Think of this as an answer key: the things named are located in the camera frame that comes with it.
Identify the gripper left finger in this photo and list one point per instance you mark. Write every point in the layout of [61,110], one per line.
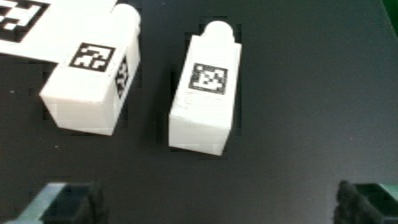
[66,204]

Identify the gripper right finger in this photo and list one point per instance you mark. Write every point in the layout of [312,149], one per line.
[367,203]

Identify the white leg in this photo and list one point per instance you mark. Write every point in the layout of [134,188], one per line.
[86,89]
[203,105]

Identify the white marker sheet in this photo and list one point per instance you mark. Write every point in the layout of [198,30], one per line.
[40,25]

